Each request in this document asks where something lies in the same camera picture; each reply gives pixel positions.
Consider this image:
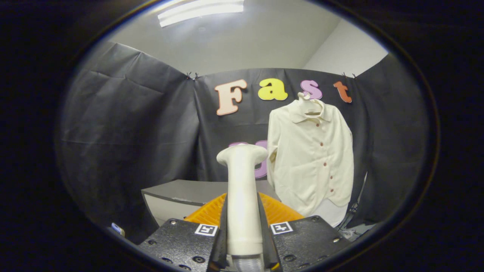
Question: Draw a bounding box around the black cable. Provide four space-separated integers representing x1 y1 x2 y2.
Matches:
340 202 359 229

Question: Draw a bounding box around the cream button-up shirt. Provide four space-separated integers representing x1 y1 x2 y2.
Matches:
267 99 355 216

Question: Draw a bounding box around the white hanging cloth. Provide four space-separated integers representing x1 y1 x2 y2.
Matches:
312 198 349 227

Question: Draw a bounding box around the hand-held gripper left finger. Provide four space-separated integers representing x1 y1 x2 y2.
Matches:
138 193 229 272

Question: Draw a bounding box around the ceiling light panel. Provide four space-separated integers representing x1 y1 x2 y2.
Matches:
158 0 245 28

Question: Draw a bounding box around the cream white garment steamer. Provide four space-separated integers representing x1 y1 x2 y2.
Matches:
216 144 269 257

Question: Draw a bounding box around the black backdrop cloth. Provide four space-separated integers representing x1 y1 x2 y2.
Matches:
57 41 430 244

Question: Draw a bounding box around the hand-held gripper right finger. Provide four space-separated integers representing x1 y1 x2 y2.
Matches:
258 193 352 272

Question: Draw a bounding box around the white clothes hanger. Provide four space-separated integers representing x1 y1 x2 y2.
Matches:
297 92 324 116

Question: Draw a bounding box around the grey cabinet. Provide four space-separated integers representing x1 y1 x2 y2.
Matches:
141 179 281 227

